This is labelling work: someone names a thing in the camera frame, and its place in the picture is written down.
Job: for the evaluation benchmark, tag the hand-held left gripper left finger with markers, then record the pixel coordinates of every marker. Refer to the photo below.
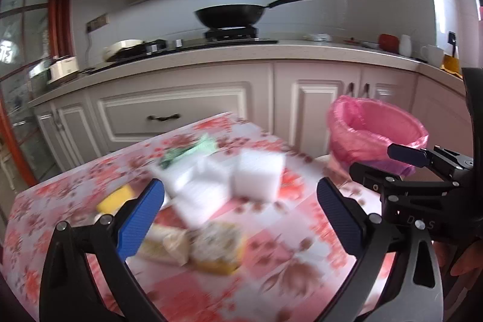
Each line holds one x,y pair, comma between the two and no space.
139,222

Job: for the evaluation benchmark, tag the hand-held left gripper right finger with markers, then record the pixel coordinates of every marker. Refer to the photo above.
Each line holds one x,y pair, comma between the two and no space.
339,218

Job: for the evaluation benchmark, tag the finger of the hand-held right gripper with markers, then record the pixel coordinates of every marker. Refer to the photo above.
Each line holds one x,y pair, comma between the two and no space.
368,175
407,155

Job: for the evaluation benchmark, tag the pink bag lined bin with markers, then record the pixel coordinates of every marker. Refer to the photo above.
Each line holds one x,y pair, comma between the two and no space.
377,126

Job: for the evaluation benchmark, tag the white foam strip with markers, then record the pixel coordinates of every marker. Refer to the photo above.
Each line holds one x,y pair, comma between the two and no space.
188,173

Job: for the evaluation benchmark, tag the yellow scouring sponge front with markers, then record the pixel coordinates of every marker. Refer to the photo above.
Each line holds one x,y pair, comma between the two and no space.
219,248

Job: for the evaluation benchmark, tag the white foam block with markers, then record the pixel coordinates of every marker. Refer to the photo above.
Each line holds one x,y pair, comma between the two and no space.
256,175

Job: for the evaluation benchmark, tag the person's right hand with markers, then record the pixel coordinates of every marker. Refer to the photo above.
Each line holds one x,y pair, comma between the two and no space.
468,261

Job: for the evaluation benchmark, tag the floral tablecloth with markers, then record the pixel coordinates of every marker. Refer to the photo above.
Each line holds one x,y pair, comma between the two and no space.
286,242

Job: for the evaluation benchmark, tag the green patterned cloth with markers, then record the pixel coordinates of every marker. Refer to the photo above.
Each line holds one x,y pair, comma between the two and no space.
188,152

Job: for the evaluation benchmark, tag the yellow container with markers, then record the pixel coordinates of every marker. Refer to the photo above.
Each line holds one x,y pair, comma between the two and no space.
451,63

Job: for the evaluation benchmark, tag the white mug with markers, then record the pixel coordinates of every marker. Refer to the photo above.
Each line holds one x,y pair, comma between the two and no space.
432,56

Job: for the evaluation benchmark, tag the white jug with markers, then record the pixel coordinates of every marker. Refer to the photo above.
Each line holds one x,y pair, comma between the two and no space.
405,44

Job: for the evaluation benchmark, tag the red container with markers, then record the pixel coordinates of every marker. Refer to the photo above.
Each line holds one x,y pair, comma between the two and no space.
388,42

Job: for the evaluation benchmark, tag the white kitchen base cabinet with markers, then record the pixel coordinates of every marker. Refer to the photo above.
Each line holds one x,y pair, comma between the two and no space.
211,92

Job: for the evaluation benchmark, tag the white rice cooker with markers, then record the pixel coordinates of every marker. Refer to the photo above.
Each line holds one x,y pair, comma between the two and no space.
62,69

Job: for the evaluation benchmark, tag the white electric griddle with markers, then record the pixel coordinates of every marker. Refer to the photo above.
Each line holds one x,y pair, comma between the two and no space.
120,46

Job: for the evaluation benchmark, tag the black gas stove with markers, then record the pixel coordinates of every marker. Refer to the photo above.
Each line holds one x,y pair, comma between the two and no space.
211,43

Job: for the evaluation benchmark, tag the black wok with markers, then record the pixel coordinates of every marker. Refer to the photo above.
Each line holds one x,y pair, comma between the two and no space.
230,16

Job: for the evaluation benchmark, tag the red-framed glass door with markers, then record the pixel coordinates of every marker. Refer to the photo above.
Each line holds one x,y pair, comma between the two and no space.
60,24

